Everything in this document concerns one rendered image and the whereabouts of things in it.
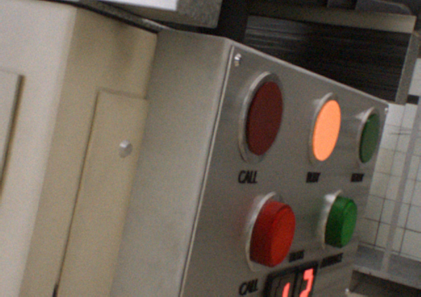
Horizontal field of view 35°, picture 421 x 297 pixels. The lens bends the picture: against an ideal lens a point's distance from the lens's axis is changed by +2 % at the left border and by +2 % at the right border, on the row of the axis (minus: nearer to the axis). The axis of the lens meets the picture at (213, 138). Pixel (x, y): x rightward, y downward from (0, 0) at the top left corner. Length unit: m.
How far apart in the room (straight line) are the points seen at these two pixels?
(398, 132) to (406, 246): 0.69
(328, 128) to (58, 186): 0.17
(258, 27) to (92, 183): 0.31
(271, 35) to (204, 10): 0.29
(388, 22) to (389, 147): 3.79
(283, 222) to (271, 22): 0.25
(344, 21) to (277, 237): 0.24
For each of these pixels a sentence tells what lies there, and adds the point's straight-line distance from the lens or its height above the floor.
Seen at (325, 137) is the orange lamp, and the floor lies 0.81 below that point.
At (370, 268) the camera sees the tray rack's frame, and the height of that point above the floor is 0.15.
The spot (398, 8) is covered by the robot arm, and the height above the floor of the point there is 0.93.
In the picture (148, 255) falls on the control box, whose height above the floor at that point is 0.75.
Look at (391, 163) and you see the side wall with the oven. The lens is 4.28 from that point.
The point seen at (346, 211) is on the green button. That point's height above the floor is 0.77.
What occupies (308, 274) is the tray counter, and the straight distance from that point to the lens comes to 0.38.
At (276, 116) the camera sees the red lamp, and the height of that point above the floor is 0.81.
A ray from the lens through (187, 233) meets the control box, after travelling 0.25.
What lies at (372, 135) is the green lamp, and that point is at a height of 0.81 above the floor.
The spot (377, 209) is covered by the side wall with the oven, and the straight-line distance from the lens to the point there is 4.30.
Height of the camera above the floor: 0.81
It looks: 3 degrees down
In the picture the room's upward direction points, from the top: 12 degrees clockwise
